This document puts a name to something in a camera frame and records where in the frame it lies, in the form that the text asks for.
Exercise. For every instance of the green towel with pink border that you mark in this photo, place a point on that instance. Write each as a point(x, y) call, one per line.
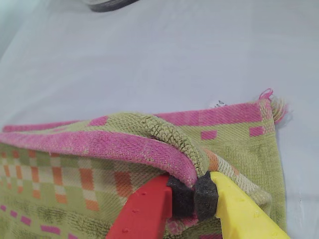
point(74, 174)

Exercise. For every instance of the white table cover sheet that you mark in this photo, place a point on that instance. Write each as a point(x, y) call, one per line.
point(149, 62)

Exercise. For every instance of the grey round stand base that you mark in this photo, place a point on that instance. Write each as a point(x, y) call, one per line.
point(109, 7)

